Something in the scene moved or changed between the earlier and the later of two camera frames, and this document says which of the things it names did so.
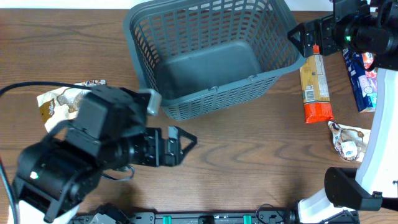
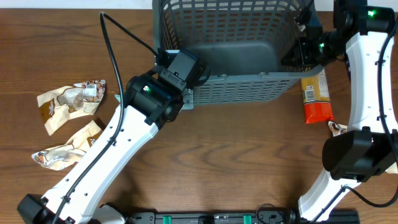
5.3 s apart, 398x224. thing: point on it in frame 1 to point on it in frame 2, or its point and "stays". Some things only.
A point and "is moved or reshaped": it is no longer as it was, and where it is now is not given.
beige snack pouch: x=63 y=104 stays
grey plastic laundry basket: x=203 y=55 is moved or reshaped
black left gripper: x=171 y=157 to x=198 y=83
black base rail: x=186 y=218 stays
